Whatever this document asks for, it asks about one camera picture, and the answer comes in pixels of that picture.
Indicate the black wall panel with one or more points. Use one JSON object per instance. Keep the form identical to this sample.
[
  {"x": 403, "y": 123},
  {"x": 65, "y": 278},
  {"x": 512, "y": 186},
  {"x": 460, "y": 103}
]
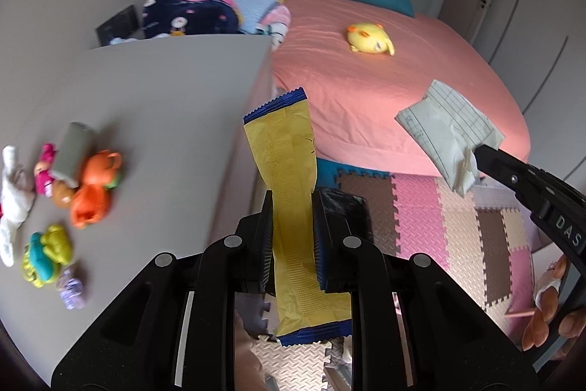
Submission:
[{"x": 116, "y": 24}]

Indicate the purple crumpled wrapper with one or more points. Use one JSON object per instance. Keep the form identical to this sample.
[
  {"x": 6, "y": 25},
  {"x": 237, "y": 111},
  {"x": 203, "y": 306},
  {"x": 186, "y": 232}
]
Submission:
[{"x": 72, "y": 288}]

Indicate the yellow snack wrapper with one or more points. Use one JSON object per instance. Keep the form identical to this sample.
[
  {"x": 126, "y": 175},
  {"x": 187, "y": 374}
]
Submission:
[{"x": 288, "y": 153}]

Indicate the small brown toy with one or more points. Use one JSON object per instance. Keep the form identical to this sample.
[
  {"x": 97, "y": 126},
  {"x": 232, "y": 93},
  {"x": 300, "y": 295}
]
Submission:
[{"x": 62, "y": 195}]

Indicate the yellow plush toy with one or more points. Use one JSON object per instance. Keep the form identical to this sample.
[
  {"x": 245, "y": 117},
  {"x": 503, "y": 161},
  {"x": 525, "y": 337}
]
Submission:
[{"x": 368, "y": 37}]

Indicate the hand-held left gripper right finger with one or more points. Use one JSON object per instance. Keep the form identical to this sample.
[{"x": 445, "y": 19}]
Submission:
[{"x": 320, "y": 244}]

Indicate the orange plastic toy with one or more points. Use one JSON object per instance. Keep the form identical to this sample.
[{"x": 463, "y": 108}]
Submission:
[{"x": 94, "y": 194}]

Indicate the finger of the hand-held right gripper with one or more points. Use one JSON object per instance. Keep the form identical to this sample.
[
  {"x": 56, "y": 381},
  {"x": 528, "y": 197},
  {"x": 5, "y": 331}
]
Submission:
[{"x": 512, "y": 175}]

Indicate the person's right hand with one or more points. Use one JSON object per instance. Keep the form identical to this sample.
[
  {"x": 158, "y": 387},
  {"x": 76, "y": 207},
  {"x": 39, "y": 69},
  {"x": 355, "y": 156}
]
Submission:
[{"x": 547, "y": 295}]

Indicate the pink doll toy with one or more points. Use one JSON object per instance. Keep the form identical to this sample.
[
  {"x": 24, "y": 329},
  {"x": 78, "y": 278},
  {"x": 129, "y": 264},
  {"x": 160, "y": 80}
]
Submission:
[{"x": 45, "y": 171}]

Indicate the light blue striped blanket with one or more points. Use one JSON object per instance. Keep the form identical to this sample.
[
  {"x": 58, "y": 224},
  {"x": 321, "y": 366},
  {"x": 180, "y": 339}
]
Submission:
[{"x": 256, "y": 4}]

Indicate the black trash bin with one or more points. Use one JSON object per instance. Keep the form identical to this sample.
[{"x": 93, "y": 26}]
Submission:
[{"x": 352, "y": 212}]

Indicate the navy printed blanket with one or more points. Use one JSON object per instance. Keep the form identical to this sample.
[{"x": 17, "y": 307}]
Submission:
[{"x": 192, "y": 13}]

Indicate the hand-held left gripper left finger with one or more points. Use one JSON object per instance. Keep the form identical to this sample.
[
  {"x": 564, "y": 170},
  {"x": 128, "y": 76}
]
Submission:
[{"x": 268, "y": 237}]

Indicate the lined paper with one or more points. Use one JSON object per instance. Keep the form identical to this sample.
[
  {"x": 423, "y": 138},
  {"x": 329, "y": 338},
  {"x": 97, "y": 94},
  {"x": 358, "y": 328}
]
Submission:
[{"x": 439, "y": 130}]

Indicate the green and yellow toy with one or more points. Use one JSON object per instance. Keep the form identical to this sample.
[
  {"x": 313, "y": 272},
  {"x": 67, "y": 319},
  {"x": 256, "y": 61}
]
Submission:
[{"x": 46, "y": 256}]

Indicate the white plush toy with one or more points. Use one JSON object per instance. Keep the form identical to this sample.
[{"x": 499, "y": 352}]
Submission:
[{"x": 13, "y": 198}]

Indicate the bed with pink sheet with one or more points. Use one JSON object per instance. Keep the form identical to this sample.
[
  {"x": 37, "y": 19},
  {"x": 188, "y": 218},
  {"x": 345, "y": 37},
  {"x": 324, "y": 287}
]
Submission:
[{"x": 366, "y": 98}]

